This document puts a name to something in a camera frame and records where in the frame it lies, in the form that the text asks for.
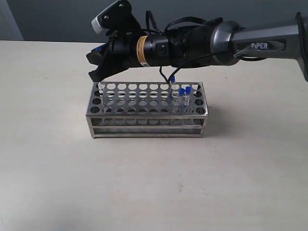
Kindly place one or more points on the stainless steel test tube rack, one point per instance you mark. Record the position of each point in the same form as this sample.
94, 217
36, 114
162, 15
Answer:
145, 109

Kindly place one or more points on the blue capped tube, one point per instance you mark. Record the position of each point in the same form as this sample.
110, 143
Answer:
101, 86
172, 92
187, 99
178, 100

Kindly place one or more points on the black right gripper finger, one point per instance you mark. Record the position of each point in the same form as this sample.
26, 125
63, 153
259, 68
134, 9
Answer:
107, 69

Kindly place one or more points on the blue capped tube back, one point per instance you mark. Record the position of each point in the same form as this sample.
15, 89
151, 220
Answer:
172, 92

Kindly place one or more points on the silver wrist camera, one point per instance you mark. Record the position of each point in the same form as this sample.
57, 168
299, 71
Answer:
113, 15

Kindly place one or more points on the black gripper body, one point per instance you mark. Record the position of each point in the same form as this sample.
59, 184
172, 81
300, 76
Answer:
135, 47

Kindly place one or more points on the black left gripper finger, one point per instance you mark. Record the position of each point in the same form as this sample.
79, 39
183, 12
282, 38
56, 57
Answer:
101, 55

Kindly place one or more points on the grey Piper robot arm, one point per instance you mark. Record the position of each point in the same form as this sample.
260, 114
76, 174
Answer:
222, 43

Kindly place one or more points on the blue capped tube front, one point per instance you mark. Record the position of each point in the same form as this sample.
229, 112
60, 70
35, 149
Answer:
101, 86

